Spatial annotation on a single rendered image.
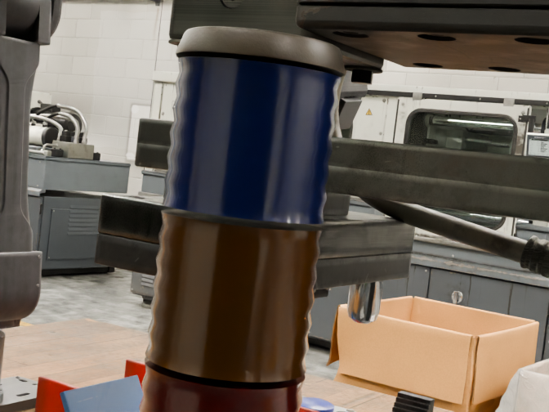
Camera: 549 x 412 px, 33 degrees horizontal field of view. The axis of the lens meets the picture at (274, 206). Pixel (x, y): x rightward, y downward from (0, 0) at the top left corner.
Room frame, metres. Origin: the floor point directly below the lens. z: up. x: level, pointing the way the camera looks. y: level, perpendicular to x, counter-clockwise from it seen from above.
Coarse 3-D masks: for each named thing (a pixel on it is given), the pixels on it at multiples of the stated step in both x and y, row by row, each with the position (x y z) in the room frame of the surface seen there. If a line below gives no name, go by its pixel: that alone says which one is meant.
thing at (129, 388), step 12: (96, 384) 0.57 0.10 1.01; (108, 384) 0.58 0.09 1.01; (120, 384) 0.59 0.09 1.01; (132, 384) 0.59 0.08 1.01; (60, 396) 0.54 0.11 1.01; (72, 396) 0.55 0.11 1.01; (84, 396) 0.55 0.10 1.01; (96, 396) 0.56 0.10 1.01; (108, 396) 0.57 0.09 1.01; (120, 396) 0.58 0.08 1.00; (132, 396) 0.59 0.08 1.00; (72, 408) 0.54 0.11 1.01; (84, 408) 0.55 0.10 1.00; (96, 408) 0.56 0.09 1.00; (108, 408) 0.57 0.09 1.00; (120, 408) 0.58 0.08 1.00; (132, 408) 0.59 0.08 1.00
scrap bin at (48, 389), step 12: (132, 360) 0.87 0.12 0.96; (132, 372) 0.87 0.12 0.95; (144, 372) 0.86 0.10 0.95; (48, 384) 0.77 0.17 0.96; (60, 384) 0.76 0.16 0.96; (36, 396) 0.77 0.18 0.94; (48, 396) 0.77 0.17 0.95; (36, 408) 0.77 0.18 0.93; (48, 408) 0.76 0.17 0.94; (60, 408) 0.76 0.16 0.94; (300, 408) 0.77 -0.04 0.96
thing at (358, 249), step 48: (144, 144) 0.50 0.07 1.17; (336, 144) 0.44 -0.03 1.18; (384, 144) 0.42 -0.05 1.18; (336, 192) 0.44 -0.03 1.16; (384, 192) 0.42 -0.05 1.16; (432, 192) 0.41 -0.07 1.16; (480, 192) 0.40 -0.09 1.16; (528, 192) 0.39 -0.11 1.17; (96, 240) 0.47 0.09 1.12; (144, 240) 0.45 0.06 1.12; (336, 240) 0.48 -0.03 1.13; (384, 240) 0.53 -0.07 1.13
